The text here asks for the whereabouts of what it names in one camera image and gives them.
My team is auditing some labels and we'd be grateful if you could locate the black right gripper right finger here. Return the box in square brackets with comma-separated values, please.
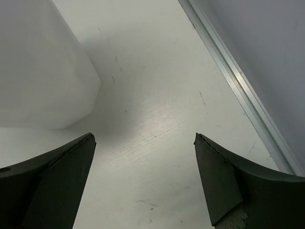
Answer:
[194, 134, 305, 229]

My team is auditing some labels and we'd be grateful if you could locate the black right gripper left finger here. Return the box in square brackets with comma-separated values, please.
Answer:
[0, 133, 96, 229]

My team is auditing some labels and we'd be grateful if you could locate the aluminium table rail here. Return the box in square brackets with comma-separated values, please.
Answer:
[179, 0, 305, 176]

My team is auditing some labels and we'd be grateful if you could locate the white octagonal bin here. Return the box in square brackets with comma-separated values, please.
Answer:
[0, 0, 101, 129]

